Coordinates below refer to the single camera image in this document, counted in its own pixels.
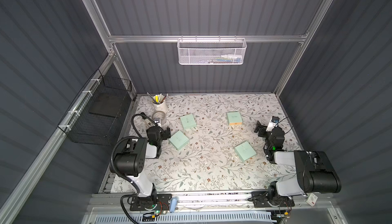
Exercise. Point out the white perforated front panel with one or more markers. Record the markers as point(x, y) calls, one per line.
point(208, 217)

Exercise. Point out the black wire side basket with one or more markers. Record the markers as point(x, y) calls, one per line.
point(99, 117)

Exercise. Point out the blue cylinder on rail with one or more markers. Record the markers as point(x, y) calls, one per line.
point(173, 204)

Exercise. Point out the white square tag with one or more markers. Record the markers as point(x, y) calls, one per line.
point(311, 199)

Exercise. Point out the white wire wall basket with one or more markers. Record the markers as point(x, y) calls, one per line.
point(211, 51)

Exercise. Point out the clear tape roll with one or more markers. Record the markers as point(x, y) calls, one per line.
point(160, 114)

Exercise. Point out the white pen holder cup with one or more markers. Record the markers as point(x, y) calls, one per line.
point(159, 102)

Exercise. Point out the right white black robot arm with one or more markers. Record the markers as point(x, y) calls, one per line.
point(314, 171)

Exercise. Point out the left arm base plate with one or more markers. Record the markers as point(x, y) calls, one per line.
point(151, 203)

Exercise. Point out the mint jewelry box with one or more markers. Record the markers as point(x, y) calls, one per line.
point(234, 118)
point(188, 121)
point(245, 151)
point(179, 140)

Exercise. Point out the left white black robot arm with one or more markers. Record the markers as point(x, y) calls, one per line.
point(128, 158)

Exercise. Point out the floral table mat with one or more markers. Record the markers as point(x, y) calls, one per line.
point(208, 161)

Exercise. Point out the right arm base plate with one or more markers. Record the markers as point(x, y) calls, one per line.
point(264, 199)

